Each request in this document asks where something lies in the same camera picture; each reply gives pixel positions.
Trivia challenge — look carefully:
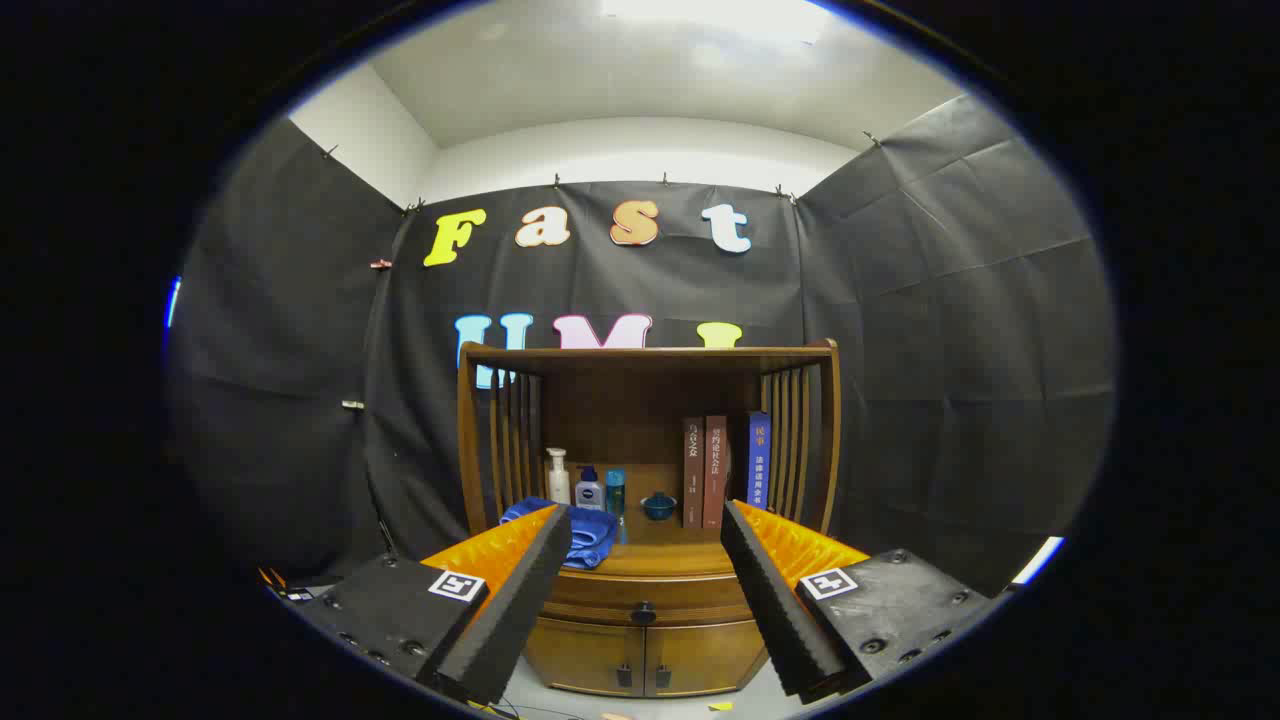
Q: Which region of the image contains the brown wooden cabinet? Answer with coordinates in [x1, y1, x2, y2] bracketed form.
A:
[457, 338, 841, 699]

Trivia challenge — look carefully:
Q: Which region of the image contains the folded blue towel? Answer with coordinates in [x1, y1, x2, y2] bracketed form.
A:
[500, 497, 619, 571]

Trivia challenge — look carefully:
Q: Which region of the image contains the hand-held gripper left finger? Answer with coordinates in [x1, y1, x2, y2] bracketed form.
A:
[290, 503, 573, 706]

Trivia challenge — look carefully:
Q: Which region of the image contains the wooden cabinet door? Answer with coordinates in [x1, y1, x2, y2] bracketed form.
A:
[645, 620, 769, 698]
[525, 618, 646, 698]

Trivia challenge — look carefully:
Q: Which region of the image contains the brown book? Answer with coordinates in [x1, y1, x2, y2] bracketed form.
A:
[703, 415, 729, 530]
[683, 417, 706, 529]

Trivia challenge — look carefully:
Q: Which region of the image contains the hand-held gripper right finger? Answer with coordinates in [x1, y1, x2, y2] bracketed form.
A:
[720, 499, 1001, 706]

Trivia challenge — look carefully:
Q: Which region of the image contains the wooden countertop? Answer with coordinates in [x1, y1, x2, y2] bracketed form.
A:
[498, 462, 816, 579]

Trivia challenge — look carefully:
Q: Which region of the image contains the wooden drawer with black knob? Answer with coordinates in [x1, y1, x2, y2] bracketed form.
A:
[540, 570, 758, 627]

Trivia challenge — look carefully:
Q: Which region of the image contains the blue book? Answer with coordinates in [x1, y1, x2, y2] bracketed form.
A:
[745, 411, 772, 511]

